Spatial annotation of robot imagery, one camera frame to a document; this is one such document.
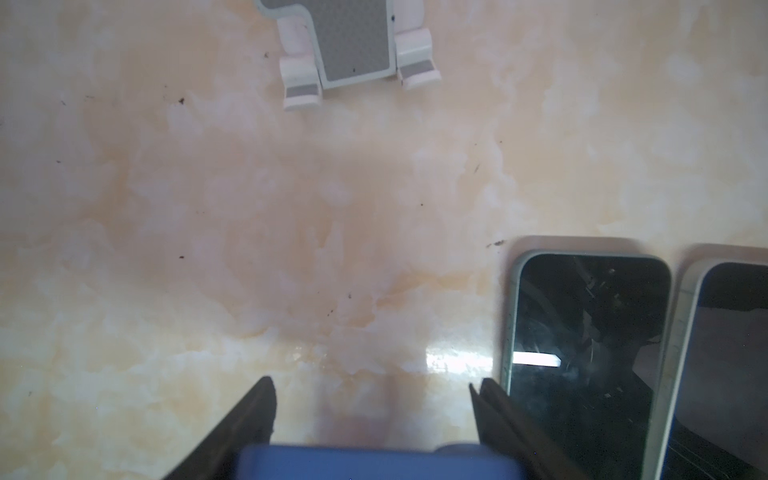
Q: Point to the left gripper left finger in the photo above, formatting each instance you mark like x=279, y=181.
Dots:
x=250, y=421

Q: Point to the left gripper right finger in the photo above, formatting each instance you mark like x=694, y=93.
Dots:
x=504, y=427

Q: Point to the black phone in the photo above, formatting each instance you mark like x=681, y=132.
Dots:
x=709, y=413
x=575, y=324
x=454, y=461

